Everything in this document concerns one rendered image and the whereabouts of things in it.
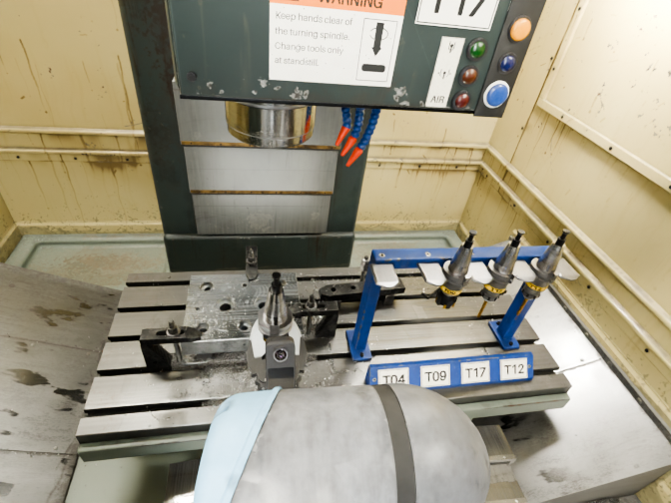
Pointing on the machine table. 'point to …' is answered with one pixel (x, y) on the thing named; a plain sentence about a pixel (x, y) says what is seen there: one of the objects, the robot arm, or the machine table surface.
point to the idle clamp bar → (356, 292)
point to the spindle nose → (270, 123)
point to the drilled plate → (233, 341)
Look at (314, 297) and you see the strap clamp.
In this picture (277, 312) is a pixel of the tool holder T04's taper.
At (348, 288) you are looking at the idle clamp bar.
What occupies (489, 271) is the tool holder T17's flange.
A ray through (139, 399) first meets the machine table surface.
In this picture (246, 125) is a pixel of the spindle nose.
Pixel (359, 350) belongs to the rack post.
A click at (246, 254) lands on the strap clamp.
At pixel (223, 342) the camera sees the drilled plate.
